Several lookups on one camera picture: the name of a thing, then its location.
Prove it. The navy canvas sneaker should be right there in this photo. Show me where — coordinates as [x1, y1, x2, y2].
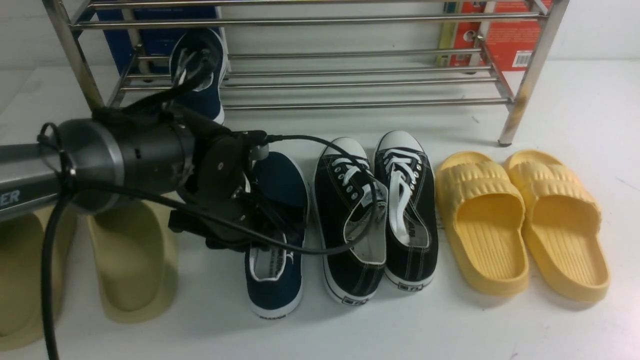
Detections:
[244, 152, 310, 321]
[169, 28, 229, 125]

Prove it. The right yellow slide sandal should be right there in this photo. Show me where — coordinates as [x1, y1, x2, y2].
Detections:
[504, 149, 611, 303]

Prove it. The yellow slide sandal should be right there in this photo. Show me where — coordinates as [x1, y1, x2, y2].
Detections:
[504, 149, 611, 303]
[435, 152, 530, 297]

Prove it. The blue box behind rack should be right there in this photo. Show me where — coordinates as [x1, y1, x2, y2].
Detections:
[96, 6, 222, 75]

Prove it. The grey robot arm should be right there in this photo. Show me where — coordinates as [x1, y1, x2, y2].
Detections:
[1, 111, 304, 252]

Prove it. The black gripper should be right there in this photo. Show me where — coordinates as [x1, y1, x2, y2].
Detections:
[167, 127, 307, 251]

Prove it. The red box behind rack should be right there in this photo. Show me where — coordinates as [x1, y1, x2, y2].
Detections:
[439, 0, 541, 72]

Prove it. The right black lace-up sneaker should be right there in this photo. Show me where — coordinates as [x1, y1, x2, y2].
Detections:
[374, 130, 439, 292]

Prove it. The beige foam slipper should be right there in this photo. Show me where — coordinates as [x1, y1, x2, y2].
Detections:
[86, 201, 179, 324]
[0, 206, 78, 351]

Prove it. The right beige foam slipper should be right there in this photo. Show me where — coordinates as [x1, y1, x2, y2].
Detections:
[86, 201, 179, 324]

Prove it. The left yellow slide sandal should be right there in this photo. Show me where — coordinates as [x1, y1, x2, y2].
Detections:
[435, 152, 530, 297]

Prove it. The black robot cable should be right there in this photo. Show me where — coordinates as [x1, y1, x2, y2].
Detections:
[37, 47, 381, 360]

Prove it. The stainless steel shoe rack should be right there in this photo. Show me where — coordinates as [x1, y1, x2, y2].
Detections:
[42, 0, 569, 147]

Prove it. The left beige foam slipper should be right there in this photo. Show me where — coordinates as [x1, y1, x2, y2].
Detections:
[0, 206, 78, 351]

